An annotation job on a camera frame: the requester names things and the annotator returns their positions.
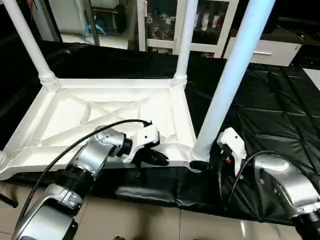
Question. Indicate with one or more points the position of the white plastic children's table top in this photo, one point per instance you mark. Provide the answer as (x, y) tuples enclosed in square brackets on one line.
[(65, 115)]

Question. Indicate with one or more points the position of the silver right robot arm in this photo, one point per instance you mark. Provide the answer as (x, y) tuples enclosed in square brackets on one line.
[(290, 185)]

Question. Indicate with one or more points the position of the black plastic work mat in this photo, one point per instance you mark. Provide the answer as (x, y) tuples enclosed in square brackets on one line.
[(270, 110)]

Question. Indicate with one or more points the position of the white low drawer unit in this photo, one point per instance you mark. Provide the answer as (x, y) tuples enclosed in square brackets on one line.
[(280, 52)]

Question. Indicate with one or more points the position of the white side table board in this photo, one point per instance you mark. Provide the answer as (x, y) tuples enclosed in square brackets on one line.
[(314, 79)]

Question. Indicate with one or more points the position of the white glass door cabinet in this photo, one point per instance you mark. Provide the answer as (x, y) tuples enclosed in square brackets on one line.
[(160, 25)]

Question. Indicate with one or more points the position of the teal plastic object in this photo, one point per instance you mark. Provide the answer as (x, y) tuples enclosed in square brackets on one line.
[(94, 31)]

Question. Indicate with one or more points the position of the black metal table leg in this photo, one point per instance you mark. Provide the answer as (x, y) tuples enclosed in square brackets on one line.
[(7, 201)]

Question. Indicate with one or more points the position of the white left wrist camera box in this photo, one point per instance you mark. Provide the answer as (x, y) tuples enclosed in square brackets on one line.
[(145, 137)]

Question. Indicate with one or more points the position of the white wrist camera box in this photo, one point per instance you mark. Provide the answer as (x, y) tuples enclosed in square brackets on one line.
[(232, 142), (145, 137)]

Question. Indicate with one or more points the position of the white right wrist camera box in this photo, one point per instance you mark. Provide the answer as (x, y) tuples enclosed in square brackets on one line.
[(232, 142)]

